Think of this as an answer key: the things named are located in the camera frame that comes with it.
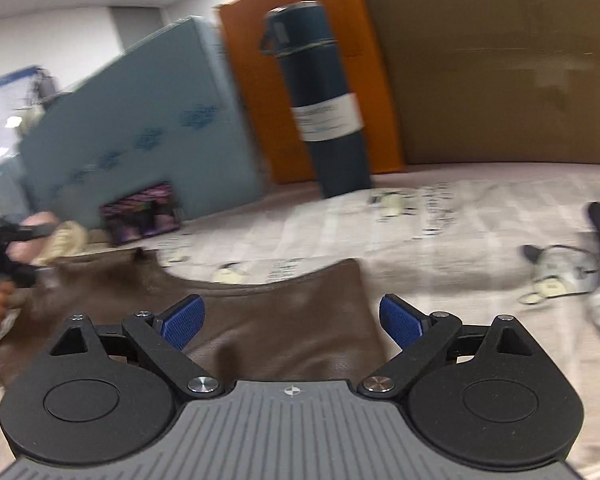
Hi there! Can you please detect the orange cardboard box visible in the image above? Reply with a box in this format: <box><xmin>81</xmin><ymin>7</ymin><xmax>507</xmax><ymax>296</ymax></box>
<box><xmin>218</xmin><ymin>0</ymin><xmax>404</xmax><ymax>197</ymax></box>

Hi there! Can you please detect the large brown cardboard box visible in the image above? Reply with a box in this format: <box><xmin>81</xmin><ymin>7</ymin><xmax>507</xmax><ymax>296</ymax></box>
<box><xmin>365</xmin><ymin>0</ymin><xmax>600</xmax><ymax>164</ymax></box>

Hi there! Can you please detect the white and black garment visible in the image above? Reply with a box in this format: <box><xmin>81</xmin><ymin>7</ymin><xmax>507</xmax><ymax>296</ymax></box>
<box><xmin>519</xmin><ymin>202</ymin><xmax>600</xmax><ymax>333</ymax></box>

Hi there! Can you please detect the cream knitted garment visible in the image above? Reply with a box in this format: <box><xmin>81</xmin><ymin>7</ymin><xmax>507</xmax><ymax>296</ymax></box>
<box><xmin>32</xmin><ymin>221</ymin><xmax>88</xmax><ymax>266</ymax></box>

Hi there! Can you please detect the smartphone with lit screen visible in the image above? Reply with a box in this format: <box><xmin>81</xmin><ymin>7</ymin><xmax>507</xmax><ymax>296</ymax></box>
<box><xmin>99</xmin><ymin>182</ymin><xmax>183</xmax><ymax>246</ymax></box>

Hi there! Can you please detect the pink knitted garment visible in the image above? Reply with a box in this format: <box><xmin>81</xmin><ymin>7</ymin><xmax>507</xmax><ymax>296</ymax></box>
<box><xmin>6</xmin><ymin>211</ymin><xmax>59</xmax><ymax>263</ymax></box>

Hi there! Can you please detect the dark blue vacuum bottle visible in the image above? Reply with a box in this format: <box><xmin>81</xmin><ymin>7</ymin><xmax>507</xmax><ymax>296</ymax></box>
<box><xmin>260</xmin><ymin>0</ymin><xmax>373</xmax><ymax>198</ymax></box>

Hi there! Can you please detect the wall poster blue frame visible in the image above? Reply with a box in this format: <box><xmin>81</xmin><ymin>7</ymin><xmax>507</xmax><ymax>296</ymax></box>
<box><xmin>0</xmin><ymin>66</ymin><xmax>41</xmax><ymax>161</ymax></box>

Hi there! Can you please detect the brown leather jacket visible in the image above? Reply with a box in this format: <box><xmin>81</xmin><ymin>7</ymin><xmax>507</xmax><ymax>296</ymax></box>
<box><xmin>0</xmin><ymin>249</ymin><xmax>387</xmax><ymax>385</ymax></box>

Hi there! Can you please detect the light blue cardboard box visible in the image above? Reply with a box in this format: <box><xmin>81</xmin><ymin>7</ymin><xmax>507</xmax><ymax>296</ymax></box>
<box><xmin>19</xmin><ymin>16</ymin><xmax>263</xmax><ymax>228</ymax></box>

